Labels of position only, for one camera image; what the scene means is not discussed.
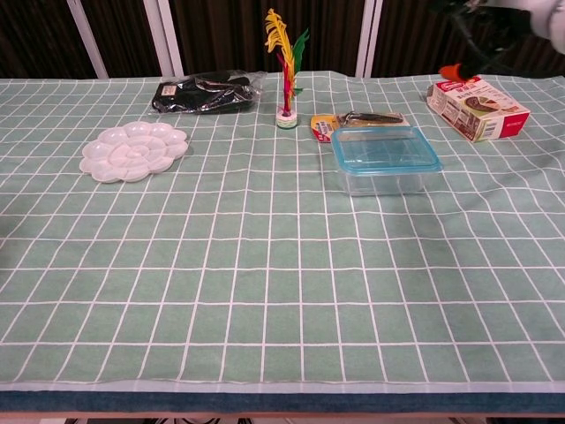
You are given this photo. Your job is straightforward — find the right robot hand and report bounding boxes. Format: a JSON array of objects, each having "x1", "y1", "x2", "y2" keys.
[{"x1": 430, "y1": 0, "x2": 565, "y2": 84}]

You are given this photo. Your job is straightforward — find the blue plastic lid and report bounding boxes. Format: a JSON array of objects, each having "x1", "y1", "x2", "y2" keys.
[{"x1": 330, "y1": 126, "x2": 444, "y2": 177}]

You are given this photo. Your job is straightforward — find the red and white food box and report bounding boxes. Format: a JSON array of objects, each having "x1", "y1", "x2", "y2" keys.
[{"x1": 426, "y1": 78, "x2": 531, "y2": 143}]

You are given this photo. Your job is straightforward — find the clear plastic container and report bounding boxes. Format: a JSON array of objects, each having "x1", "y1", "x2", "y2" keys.
[{"x1": 339, "y1": 170, "x2": 428, "y2": 197}]

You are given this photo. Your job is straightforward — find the white pillar with grey edge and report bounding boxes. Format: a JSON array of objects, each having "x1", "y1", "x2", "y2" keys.
[{"x1": 355, "y1": 0, "x2": 384, "y2": 79}]

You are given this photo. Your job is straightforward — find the razor in yellow blister pack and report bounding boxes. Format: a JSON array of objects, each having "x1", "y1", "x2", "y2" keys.
[{"x1": 310, "y1": 110, "x2": 405, "y2": 145}]

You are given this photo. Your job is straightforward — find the colourful feather shuttlecock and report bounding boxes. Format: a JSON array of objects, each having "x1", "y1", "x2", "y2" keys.
[{"x1": 263, "y1": 8, "x2": 310, "y2": 130}]

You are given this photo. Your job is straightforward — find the dark pleated curtain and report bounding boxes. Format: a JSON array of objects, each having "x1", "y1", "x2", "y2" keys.
[{"x1": 0, "y1": 0, "x2": 565, "y2": 80}]

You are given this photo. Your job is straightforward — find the black gloves in plastic bag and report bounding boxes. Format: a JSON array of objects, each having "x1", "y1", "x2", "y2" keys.
[{"x1": 149, "y1": 70, "x2": 268, "y2": 116}]

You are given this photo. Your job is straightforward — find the green checked tablecloth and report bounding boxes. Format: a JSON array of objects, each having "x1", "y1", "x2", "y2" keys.
[{"x1": 0, "y1": 72, "x2": 565, "y2": 394}]

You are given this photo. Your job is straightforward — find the wide white double pillar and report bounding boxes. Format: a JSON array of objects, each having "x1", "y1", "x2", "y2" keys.
[{"x1": 143, "y1": 0, "x2": 185, "y2": 78}]

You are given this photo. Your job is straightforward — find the white flower paint palette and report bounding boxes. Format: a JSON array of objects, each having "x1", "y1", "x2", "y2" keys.
[{"x1": 79, "y1": 121, "x2": 190, "y2": 184}]

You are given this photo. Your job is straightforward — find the thin white pillar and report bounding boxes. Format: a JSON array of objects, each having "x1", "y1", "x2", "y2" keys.
[{"x1": 65, "y1": 0, "x2": 109, "y2": 80}]

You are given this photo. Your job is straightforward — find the dark blue under cloth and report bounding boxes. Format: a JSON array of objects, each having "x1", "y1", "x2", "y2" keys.
[{"x1": 0, "y1": 390, "x2": 565, "y2": 415}]

